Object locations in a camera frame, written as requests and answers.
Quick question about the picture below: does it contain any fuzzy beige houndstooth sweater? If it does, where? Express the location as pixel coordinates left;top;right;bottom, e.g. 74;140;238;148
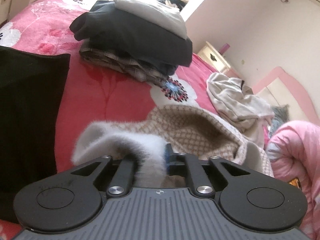
71;105;273;187

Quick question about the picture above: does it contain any beige crumpled jacket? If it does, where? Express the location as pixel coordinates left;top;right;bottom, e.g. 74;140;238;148
206;72;274;148

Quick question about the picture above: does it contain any pink quilt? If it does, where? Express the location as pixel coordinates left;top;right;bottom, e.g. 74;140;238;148
266;120;320;239

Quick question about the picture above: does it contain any pink floral bed blanket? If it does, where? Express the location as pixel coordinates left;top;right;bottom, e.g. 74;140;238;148
0;0;226;240

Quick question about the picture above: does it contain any pink headboard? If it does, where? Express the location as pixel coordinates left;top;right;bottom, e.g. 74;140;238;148
252;67;319;125

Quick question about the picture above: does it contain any cream bedside cabinet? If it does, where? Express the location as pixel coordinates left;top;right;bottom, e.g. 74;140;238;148
197;41;231;74

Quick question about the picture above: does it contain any pink cup on cabinet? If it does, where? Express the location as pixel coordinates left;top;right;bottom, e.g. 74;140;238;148
219;43;230;55

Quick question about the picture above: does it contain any black garment at left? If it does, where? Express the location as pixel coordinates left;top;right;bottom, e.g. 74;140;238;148
0;47;71;223

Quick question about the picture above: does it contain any plaid folded garment under pile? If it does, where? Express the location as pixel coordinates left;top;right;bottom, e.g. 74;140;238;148
79;40;178;85

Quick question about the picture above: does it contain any black folded garment on pile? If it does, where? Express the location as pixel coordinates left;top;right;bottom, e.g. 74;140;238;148
69;0;193;67

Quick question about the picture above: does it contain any white folded garment on pile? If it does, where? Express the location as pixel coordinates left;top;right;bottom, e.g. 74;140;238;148
114;0;187;40

